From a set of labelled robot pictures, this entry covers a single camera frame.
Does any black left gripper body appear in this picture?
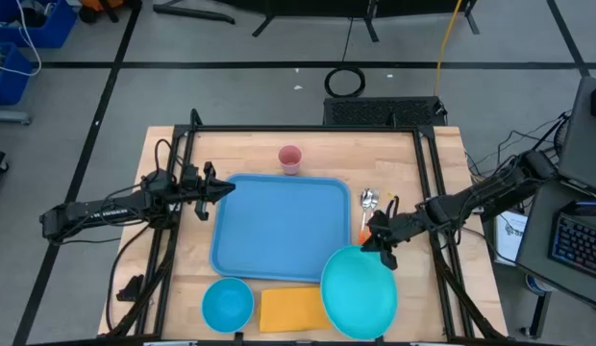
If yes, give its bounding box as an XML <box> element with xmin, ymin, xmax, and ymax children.
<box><xmin>180</xmin><ymin>161</ymin><xmax>218</xmax><ymax>222</ymax></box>

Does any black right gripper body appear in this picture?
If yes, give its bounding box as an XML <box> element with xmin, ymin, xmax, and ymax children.
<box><xmin>367</xmin><ymin>209</ymin><xmax>422</xmax><ymax>271</ymax></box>

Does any orange-handled metal spoon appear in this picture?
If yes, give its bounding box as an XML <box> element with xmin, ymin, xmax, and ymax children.
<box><xmin>368</xmin><ymin>188</ymin><xmax>381</xmax><ymax>227</ymax></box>

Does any orange-handled metal fork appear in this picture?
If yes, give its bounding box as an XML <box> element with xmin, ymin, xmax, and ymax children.
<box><xmin>358</xmin><ymin>188</ymin><xmax>372</xmax><ymax>246</ymax></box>

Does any teal plastic plate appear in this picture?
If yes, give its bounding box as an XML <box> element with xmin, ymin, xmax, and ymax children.
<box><xmin>319</xmin><ymin>244</ymin><xmax>400</xmax><ymax>341</ymax></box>

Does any blue plastic tray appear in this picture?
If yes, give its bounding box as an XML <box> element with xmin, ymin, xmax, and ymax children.
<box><xmin>210</xmin><ymin>172</ymin><xmax>353</xmax><ymax>284</ymax></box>

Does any pink plastic cup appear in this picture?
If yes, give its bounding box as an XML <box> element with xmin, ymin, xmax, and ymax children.
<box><xmin>277</xmin><ymin>144</ymin><xmax>304</xmax><ymax>176</ymax></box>

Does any yellow cloth napkin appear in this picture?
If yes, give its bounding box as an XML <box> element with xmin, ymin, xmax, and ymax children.
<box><xmin>258</xmin><ymin>286</ymin><xmax>334</xmax><ymax>334</ymax></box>

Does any blue plastic bowl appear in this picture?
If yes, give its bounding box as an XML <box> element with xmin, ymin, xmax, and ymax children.
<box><xmin>201</xmin><ymin>277</ymin><xmax>256</xmax><ymax>334</ymax></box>

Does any black perforated computer case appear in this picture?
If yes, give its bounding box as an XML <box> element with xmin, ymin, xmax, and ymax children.
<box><xmin>322</xmin><ymin>95</ymin><xmax>448</xmax><ymax>128</ymax></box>

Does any white printed box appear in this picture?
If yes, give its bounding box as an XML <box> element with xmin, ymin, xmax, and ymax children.
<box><xmin>493</xmin><ymin>210</ymin><xmax>529</xmax><ymax>266</ymax></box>

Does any grey desk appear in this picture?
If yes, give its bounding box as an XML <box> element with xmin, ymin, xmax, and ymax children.
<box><xmin>556</xmin><ymin>75</ymin><xmax>596</xmax><ymax>197</ymax></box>
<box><xmin>515</xmin><ymin>176</ymin><xmax>596</xmax><ymax>338</ymax></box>

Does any white and blue roll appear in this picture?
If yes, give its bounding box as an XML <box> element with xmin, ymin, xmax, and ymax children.
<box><xmin>524</xmin><ymin>273</ymin><xmax>555</xmax><ymax>295</ymax></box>

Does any black backlit keyboard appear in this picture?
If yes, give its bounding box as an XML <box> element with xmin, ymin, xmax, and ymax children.
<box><xmin>547</xmin><ymin>210</ymin><xmax>596</xmax><ymax>284</ymax></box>

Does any dark glossy tablet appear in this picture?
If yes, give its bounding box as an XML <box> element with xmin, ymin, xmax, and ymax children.
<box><xmin>560</xmin><ymin>199</ymin><xmax>596</xmax><ymax>217</ymax></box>

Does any black partition screen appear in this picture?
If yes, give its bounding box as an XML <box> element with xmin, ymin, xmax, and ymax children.
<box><xmin>152</xmin><ymin>0</ymin><xmax>481</xmax><ymax>43</ymax></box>

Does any grey metal rack foot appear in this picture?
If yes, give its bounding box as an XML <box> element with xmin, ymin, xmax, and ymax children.
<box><xmin>0</xmin><ymin>109</ymin><xmax>33</xmax><ymax>126</ymax></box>

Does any orange and black bag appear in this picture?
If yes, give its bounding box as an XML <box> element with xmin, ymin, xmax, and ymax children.
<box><xmin>78</xmin><ymin>0</ymin><xmax>143</xmax><ymax>24</ymax></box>

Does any blue storage bin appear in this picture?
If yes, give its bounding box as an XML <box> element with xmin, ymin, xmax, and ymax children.
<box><xmin>0</xmin><ymin>0</ymin><xmax>78</xmax><ymax>49</ymax></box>
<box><xmin>0</xmin><ymin>41</ymin><xmax>34</xmax><ymax>107</ymax></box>

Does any black aluminium rig frame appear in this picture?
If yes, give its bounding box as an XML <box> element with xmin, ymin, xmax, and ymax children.
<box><xmin>105</xmin><ymin>108</ymin><xmax>509</xmax><ymax>345</ymax></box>

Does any black bracket block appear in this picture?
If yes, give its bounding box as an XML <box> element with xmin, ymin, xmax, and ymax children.
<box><xmin>115</xmin><ymin>273</ymin><xmax>145</xmax><ymax>303</ymax></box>

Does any black coiled cable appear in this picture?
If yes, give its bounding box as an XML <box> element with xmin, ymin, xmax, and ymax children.
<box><xmin>324</xmin><ymin>16</ymin><xmax>367</xmax><ymax>99</ymax></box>

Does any yellow hanging cable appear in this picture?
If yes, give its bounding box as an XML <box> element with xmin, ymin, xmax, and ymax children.
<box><xmin>432</xmin><ymin>0</ymin><xmax>465</xmax><ymax>97</ymax></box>

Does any white cable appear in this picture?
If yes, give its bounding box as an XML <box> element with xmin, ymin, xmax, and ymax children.
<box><xmin>0</xmin><ymin>0</ymin><xmax>42</xmax><ymax>78</ymax></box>

